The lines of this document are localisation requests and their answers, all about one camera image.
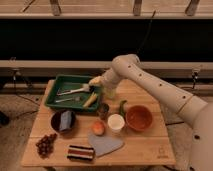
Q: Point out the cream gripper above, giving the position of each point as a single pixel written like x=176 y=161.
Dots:
x=96 y=81

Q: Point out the yellow banana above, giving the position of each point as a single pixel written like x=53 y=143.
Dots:
x=90 y=100

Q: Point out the green plastic tray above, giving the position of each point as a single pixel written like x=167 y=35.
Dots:
x=64 y=83

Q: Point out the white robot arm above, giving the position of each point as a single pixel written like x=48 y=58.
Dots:
x=194 y=111

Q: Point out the red bowl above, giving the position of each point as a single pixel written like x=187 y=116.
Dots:
x=139 y=118

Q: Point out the dark brown bowl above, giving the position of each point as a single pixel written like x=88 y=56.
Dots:
x=55 y=121

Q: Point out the light green cup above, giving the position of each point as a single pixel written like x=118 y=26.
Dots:
x=110 y=93

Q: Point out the white dish brush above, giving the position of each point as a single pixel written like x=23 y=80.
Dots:
x=84 y=88

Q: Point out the silver fork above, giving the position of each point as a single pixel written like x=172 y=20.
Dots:
x=78 y=98

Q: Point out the white cup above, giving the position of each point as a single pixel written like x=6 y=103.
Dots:
x=116 y=123

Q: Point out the orange peach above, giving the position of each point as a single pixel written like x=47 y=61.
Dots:
x=98 y=128

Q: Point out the blue sponge block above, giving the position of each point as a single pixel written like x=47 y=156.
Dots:
x=65 y=120

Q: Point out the wooden table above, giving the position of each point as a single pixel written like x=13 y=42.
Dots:
x=124 y=148

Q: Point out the grey blue cloth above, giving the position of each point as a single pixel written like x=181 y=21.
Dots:
x=104 y=144

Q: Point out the striped cloth block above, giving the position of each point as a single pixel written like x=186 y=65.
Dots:
x=80 y=152

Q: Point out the purple grape bunch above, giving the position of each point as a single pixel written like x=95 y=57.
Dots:
x=45 y=145

